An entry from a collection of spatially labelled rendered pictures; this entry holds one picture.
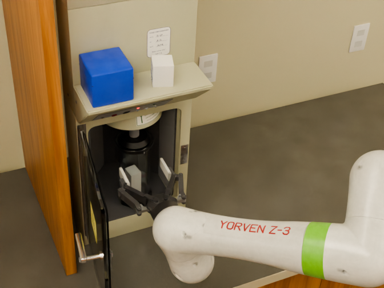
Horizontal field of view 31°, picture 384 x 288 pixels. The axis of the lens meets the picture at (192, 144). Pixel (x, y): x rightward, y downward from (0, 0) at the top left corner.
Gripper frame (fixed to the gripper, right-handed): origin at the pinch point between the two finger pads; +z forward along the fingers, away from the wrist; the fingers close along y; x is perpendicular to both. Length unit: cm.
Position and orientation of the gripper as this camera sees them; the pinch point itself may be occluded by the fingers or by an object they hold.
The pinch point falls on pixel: (143, 170)
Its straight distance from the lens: 189.9
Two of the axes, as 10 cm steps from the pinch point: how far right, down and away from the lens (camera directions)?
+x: -0.5, 7.7, 6.3
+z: -3.9, -6.0, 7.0
